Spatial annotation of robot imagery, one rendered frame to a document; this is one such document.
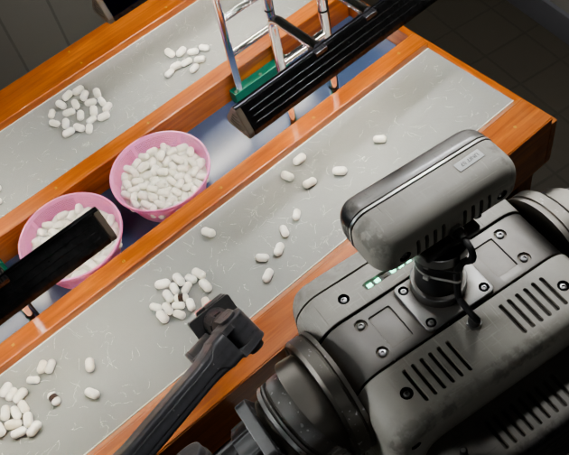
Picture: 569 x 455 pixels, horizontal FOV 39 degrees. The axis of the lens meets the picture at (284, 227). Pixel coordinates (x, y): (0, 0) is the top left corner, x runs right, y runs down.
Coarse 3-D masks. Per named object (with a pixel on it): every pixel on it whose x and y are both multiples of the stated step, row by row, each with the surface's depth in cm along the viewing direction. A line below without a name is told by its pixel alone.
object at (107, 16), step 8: (96, 0) 198; (104, 0) 198; (112, 0) 199; (120, 0) 200; (128, 0) 201; (136, 0) 202; (144, 0) 203; (96, 8) 202; (104, 8) 199; (112, 8) 200; (120, 8) 201; (128, 8) 202; (104, 16) 200; (112, 16) 200; (120, 16) 202
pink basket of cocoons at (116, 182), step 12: (156, 132) 215; (168, 132) 215; (180, 132) 214; (132, 144) 214; (144, 144) 216; (168, 144) 218; (192, 144) 214; (120, 156) 213; (132, 156) 216; (204, 156) 211; (120, 168) 213; (120, 180) 212; (204, 180) 203; (120, 192) 210; (180, 204) 200; (144, 216) 207; (156, 216) 204; (168, 216) 205
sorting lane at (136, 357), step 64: (448, 64) 218; (384, 128) 208; (448, 128) 205; (256, 192) 203; (320, 192) 200; (192, 256) 194; (320, 256) 189; (128, 320) 186; (0, 384) 182; (64, 384) 180; (128, 384) 177; (0, 448) 173; (64, 448) 171
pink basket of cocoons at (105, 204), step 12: (84, 192) 207; (48, 204) 207; (60, 204) 208; (72, 204) 209; (96, 204) 208; (108, 204) 205; (36, 216) 206; (120, 216) 201; (24, 228) 203; (36, 228) 206; (120, 228) 198; (24, 240) 203; (120, 240) 201; (24, 252) 201; (120, 252) 206; (84, 276) 193; (72, 288) 201
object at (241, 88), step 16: (256, 0) 211; (272, 0) 216; (224, 16) 208; (224, 32) 210; (256, 32) 220; (224, 48) 215; (240, 48) 218; (272, 64) 232; (288, 64) 234; (240, 80) 225; (256, 80) 229; (240, 96) 228
